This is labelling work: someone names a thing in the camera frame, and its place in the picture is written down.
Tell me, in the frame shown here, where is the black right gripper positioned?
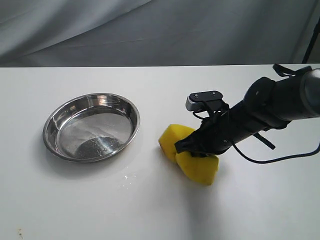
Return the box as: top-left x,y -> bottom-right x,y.
174,109 -> 240,155

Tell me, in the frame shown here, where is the yellow sponge block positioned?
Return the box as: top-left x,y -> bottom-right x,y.
158,124 -> 219,186

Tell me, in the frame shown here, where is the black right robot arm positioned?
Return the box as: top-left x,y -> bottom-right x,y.
174,64 -> 320,155

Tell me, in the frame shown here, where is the round stainless steel dish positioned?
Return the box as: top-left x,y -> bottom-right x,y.
42,93 -> 141,163

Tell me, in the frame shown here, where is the black stand pole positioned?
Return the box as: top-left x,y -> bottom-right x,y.
301,18 -> 320,64

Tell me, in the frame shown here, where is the grey backdrop cloth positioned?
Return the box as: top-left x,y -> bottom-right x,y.
0,0 -> 320,67

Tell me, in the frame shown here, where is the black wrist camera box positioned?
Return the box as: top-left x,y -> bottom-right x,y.
185,90 -> 229,117

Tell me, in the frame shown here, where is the black camera cable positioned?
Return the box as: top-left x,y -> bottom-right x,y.
231,139 -> 320,164

